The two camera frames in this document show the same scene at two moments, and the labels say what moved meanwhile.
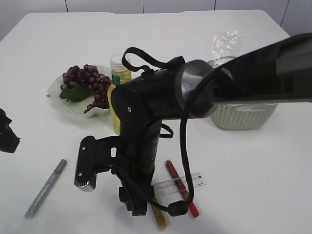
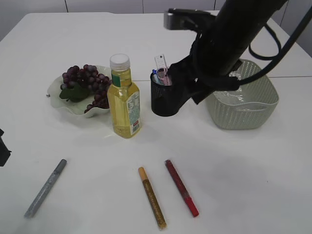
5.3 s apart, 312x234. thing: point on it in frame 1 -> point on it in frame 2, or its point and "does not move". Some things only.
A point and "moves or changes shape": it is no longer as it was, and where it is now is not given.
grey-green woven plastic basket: [241, 116] does not move
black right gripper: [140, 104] -> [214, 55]
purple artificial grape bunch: [78, 83] does not move
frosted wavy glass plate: [53, 95] does not move
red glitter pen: [181, 186] does not move
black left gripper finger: [9, 141] -> [5, 152]
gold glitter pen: [160, 218] does not move
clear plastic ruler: [177, 185] moves or changes shape
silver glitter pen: [31, 209] does not move
